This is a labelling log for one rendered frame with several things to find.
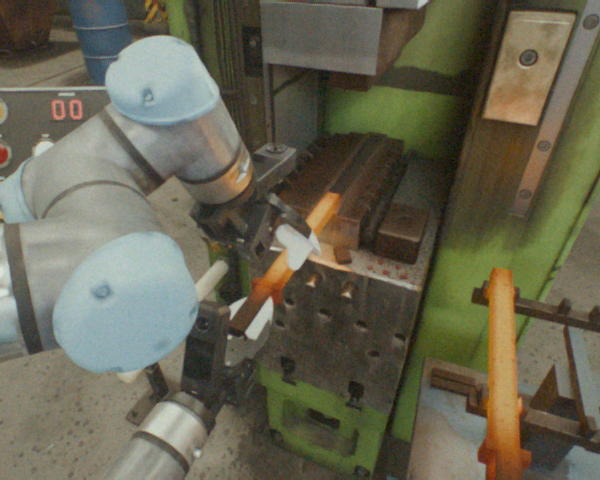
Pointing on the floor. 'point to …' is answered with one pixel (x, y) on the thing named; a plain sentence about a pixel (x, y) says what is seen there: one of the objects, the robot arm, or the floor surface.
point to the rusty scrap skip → (15, 26)
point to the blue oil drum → (100, 34)
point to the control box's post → (156, 381)
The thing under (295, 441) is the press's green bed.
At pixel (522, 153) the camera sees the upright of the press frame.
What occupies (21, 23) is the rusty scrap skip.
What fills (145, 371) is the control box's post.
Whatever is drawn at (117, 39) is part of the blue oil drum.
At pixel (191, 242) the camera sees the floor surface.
